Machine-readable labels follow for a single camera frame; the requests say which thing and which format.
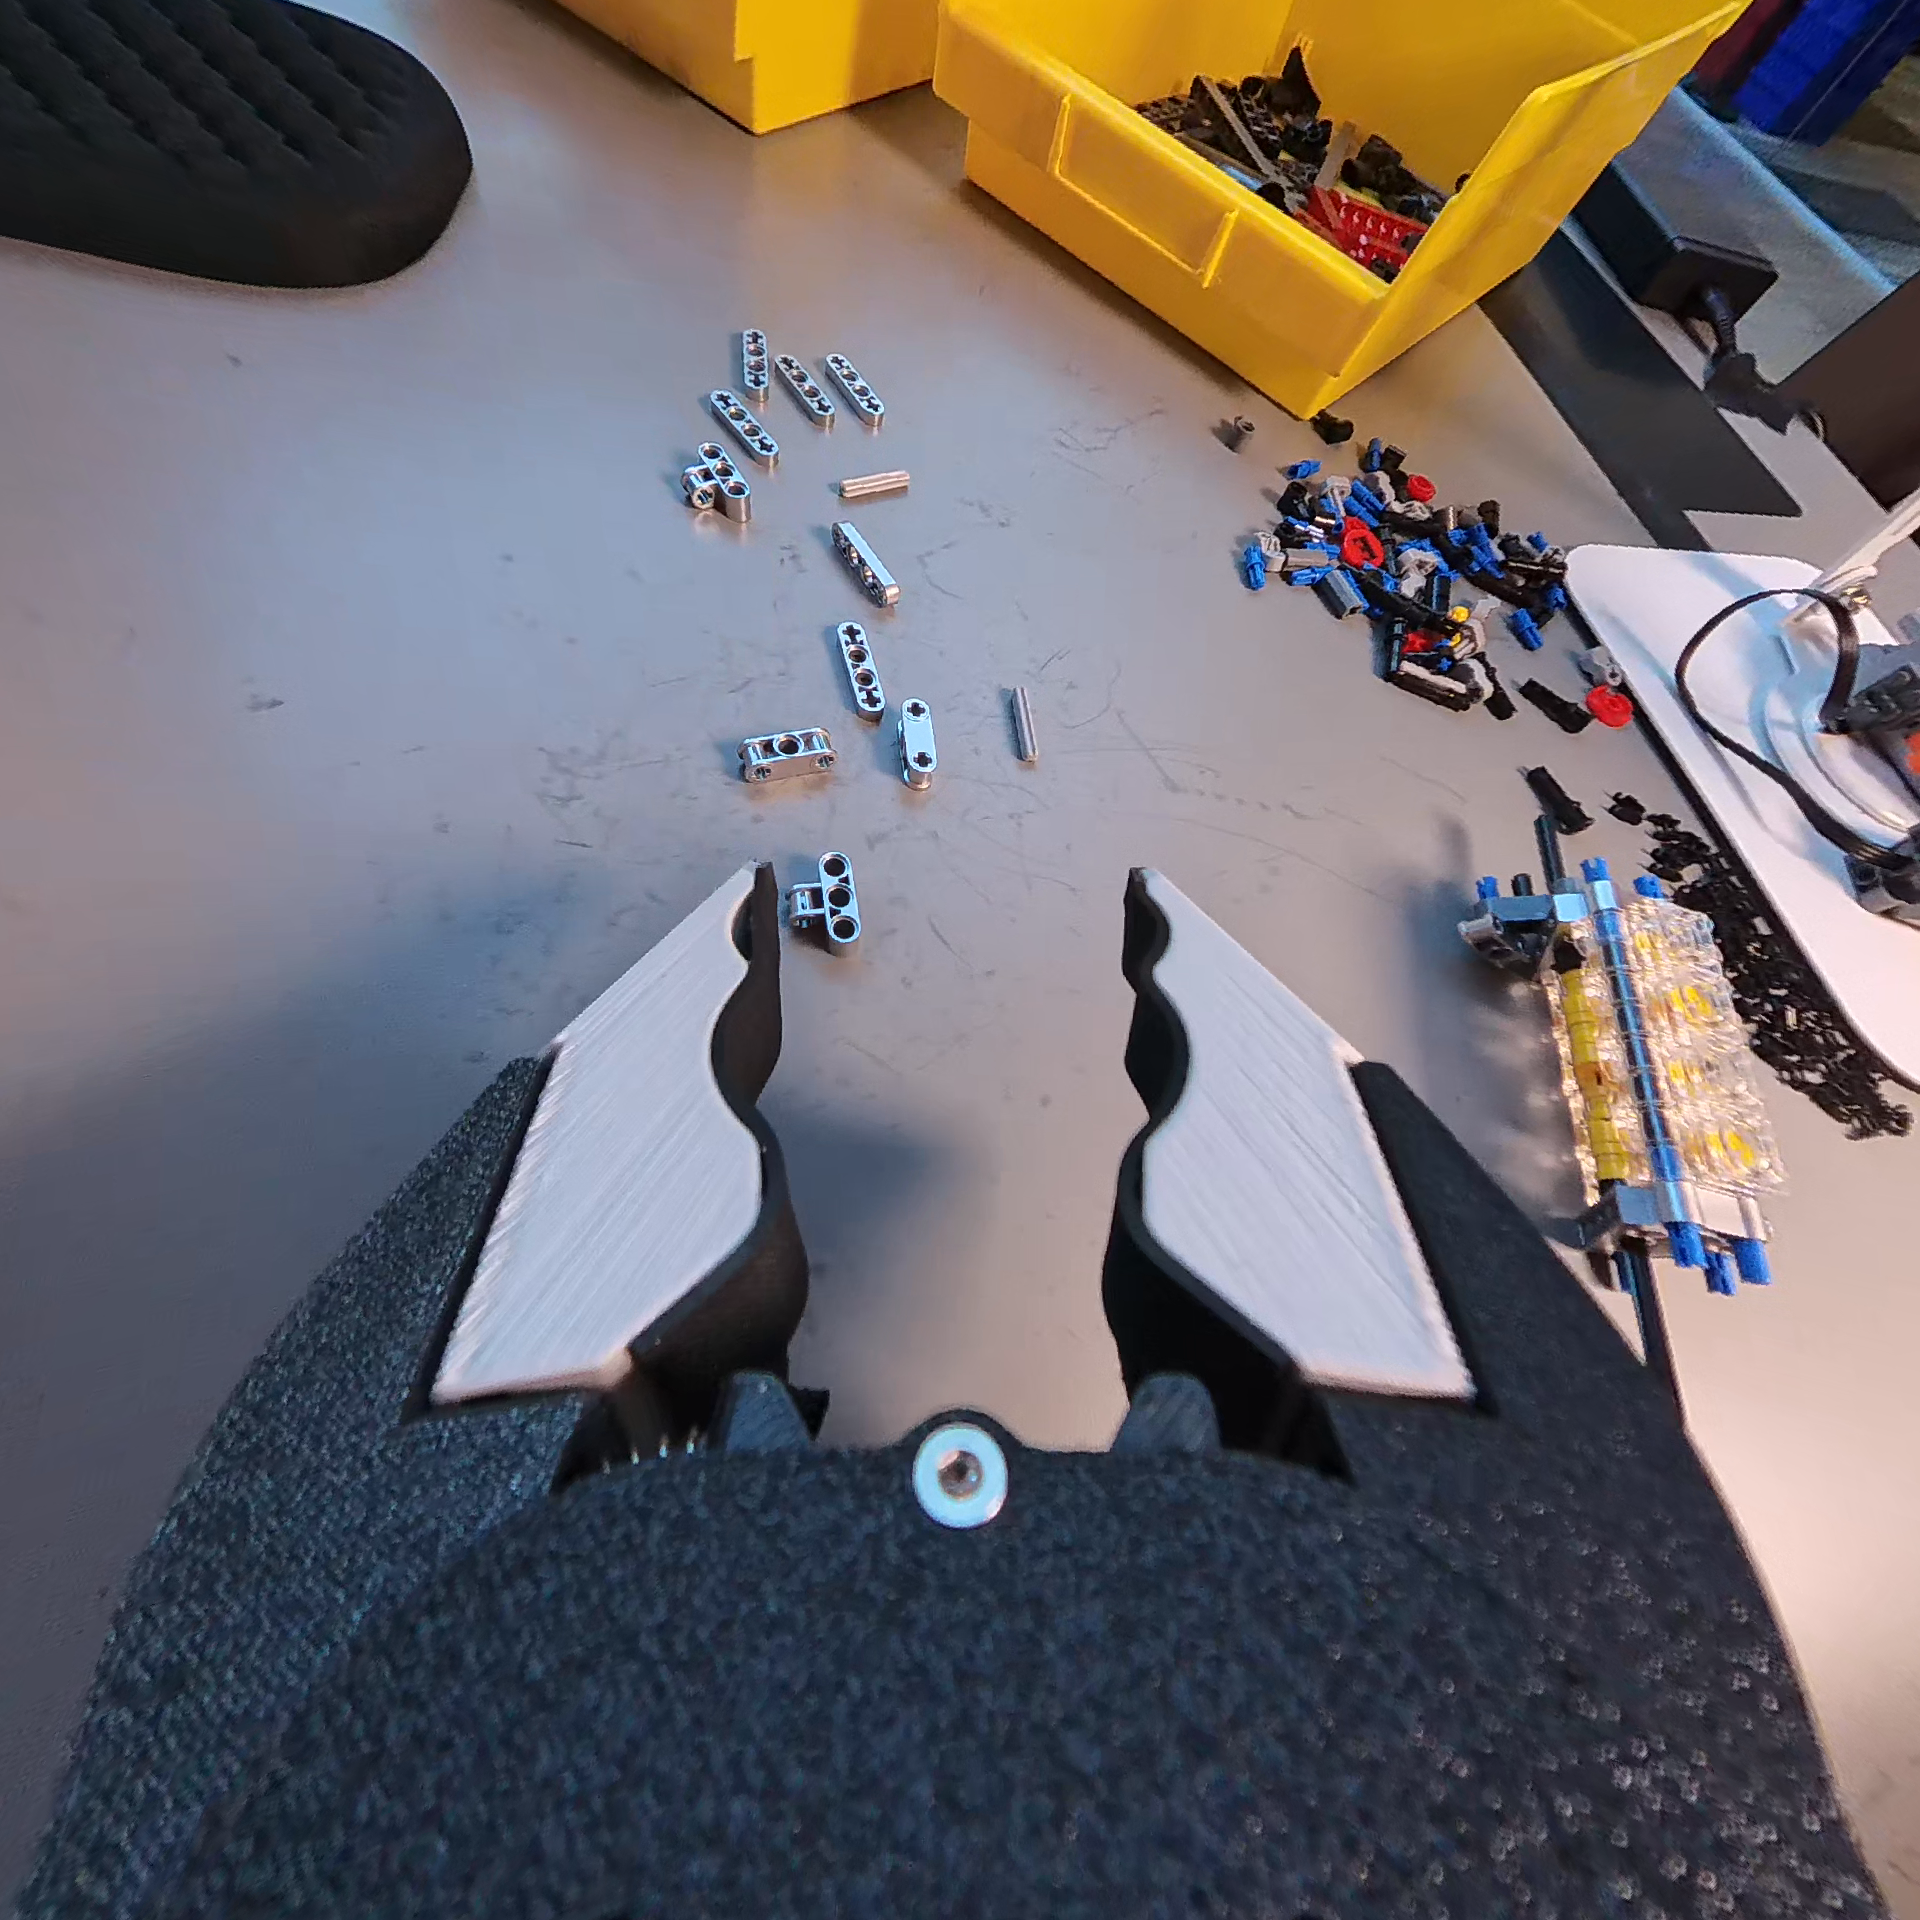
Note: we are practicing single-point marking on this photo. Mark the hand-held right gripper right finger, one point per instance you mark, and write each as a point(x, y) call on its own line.
point(1290, 1200)

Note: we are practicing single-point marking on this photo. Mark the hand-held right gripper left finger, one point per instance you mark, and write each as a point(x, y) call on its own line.
point(617, 1200)

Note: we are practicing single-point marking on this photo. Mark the clear brick engine assembly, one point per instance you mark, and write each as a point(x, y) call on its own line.
point(1651, 1049)

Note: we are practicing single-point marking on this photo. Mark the pile of mixed brick parts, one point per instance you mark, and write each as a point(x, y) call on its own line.
point(1412, 578)

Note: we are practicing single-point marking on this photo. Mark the silver three-hole beam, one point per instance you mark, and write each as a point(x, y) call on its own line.
point(717, 487)

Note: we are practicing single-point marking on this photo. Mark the yellow plastic bin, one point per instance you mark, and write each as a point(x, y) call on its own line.
point(781, 61)
point(1109, 181)

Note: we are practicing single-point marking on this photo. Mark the grey desk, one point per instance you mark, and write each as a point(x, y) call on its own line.
point(375, 676)

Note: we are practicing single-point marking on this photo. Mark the single black connector pin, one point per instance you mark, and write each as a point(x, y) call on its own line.
point(1558, 799)

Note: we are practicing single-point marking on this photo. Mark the pile of black pins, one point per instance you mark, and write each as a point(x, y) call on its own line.
point(1787, 991)

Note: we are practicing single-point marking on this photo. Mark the short thin silver liftarm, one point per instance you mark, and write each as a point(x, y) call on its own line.
point(915, 744)

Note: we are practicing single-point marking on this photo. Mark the short silver axle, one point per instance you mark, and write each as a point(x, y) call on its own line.
point(875, 482)

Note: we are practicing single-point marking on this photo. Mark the black power adapter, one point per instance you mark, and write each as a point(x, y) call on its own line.
point(1711, 271)

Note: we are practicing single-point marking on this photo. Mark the pile of black brick parts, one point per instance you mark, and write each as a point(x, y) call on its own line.
point(1290, 165)

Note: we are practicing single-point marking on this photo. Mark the black round cushion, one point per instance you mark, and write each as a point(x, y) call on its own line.
point(212, 136)

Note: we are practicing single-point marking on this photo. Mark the shelf of coloured bins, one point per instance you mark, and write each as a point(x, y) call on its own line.
point(1815, 68)

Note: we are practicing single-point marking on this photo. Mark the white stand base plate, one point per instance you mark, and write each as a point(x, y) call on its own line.
point(1651, 629)

